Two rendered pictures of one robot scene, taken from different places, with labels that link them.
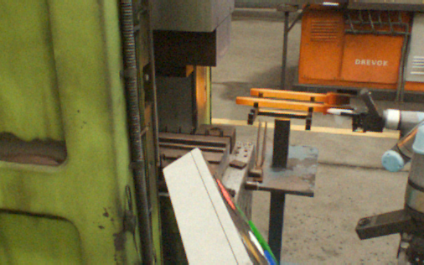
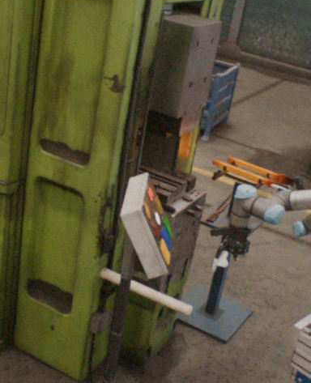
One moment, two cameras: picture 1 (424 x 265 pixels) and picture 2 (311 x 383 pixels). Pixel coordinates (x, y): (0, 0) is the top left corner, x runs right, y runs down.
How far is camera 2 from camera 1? 1.65 m
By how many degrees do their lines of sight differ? 11
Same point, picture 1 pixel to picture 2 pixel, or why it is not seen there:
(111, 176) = (106, 176)
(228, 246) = (137, 205)
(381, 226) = (219, 230)
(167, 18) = (157, 106)
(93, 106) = (107, 141)
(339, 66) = not seen: outside the picture
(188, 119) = (170, 164)
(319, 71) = not seen: outside the picture
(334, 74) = not seen: outside the picture
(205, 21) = (175, 112)
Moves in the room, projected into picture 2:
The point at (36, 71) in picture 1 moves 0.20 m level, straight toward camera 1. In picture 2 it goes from (86, 118) to (85, 134)
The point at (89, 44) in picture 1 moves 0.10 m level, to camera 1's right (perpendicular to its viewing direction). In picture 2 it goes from (112, 113) to (135, 119)
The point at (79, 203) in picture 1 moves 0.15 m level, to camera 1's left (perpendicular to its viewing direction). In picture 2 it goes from (88, 186) to (56, 177)
